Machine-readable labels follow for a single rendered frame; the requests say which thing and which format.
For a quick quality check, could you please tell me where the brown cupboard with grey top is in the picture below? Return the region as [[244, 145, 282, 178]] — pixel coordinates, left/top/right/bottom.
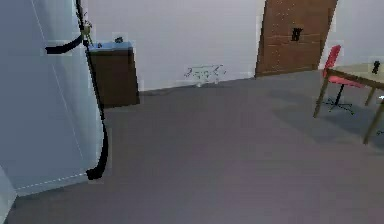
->
[[85, 41, 141, 109]]

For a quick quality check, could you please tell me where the brown wooden room door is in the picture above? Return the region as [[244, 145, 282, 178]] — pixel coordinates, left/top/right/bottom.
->
[[254, 0, 339, 78]]

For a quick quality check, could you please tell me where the red office chair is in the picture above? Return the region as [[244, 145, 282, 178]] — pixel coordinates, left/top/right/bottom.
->
[[321, 44, 367, 116]]

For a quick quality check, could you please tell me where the olive wooden table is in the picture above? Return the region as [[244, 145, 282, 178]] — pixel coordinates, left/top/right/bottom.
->
[[312, 62, 384, 146]]

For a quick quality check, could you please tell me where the black curved fridge handle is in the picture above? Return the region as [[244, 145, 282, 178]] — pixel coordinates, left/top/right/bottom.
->
[[85, 39, 110, 181]]

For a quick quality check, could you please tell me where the black door handle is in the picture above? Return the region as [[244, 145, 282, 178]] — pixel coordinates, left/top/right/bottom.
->
[[290, 27, 304, 42]]

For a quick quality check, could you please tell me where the black fridge handle bar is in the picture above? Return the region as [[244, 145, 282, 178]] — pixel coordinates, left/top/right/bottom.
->
[[44, 0, 85, 55]]

